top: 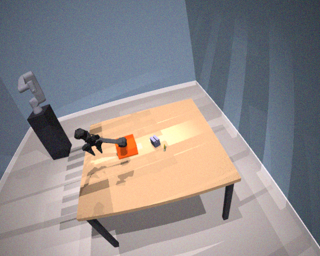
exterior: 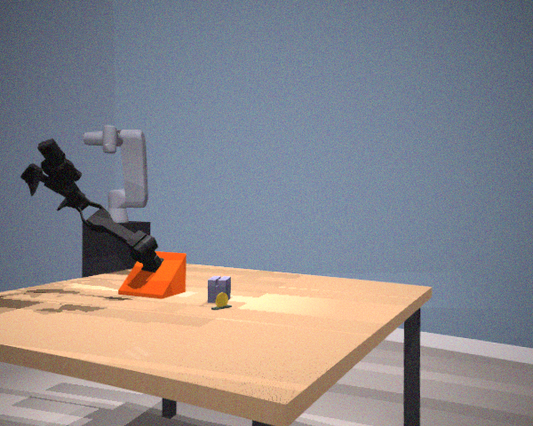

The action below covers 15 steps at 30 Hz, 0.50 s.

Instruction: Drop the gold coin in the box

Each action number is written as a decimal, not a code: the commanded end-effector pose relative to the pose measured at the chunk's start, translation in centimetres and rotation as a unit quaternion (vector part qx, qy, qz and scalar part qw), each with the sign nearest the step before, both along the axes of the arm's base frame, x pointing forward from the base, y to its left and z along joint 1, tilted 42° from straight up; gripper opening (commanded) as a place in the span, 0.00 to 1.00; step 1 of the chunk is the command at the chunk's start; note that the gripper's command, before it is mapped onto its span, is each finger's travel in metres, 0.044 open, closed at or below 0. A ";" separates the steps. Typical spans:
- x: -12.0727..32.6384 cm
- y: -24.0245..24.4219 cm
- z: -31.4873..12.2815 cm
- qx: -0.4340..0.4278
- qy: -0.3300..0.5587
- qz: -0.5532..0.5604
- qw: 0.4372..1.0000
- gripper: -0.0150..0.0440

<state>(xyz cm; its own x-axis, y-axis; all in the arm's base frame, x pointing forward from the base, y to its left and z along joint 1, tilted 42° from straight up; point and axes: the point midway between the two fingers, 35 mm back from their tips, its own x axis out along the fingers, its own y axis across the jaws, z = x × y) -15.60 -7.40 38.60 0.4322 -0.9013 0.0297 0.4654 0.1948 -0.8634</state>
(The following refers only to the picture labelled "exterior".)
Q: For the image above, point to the gold coin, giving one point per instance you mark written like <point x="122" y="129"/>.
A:
<point x="221" y="299"/>

